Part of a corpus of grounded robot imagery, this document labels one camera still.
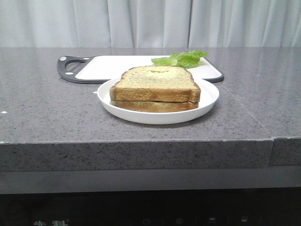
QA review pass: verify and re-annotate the green lettuce leaf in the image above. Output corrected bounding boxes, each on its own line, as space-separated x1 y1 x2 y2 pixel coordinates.
151 50 207 68

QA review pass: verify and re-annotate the toasted bread slice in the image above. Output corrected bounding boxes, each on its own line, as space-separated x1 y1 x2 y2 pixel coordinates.
110 66 201 103
110 100 198 113

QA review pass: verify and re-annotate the white curtain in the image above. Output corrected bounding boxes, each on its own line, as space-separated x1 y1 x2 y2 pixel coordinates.
0 0 301 48

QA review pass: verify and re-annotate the black appliance control panel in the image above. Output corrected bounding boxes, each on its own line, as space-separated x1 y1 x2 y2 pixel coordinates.
0 188 301 226

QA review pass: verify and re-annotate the white round plate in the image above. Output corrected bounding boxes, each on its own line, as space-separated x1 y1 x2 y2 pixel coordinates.
97 78 220 125

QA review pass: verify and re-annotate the white black cutting board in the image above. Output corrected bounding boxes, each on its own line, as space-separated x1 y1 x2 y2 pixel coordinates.
57 55 224 84

